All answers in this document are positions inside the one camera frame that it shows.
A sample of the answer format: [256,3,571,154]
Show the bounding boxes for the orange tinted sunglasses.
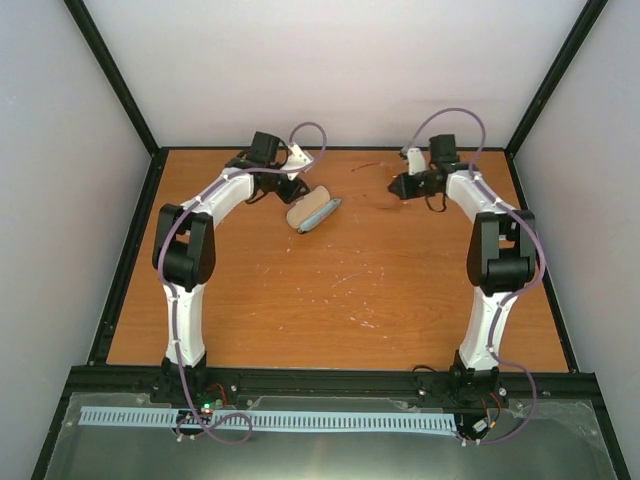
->
[351,161,403,211]

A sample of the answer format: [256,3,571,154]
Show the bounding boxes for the brown striped glasses case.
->
[285,186,337,234]

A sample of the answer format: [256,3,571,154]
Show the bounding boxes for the light blue cleaning cloth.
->
[297,198,342,234]

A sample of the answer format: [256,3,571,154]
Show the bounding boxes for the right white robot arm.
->
[388,134,537,404]

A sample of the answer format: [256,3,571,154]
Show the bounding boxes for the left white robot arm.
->
[152,132,315,403]

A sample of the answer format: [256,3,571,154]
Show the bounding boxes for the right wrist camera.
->
[400,147,427,176]

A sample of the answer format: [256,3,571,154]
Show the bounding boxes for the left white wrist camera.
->
[282,142,315,180]

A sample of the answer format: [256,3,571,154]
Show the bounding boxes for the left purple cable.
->
[156,121,328,444]

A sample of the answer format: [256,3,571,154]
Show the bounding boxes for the purple cable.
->
[406,107,546,447]
[156,121,328,444]

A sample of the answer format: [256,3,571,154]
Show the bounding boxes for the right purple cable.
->
[406,107,546,447]

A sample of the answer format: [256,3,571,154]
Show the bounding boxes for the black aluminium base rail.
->
[62,365,603,410]

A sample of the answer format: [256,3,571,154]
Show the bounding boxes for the light blue slotted cable duct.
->
[77,406,456,436]

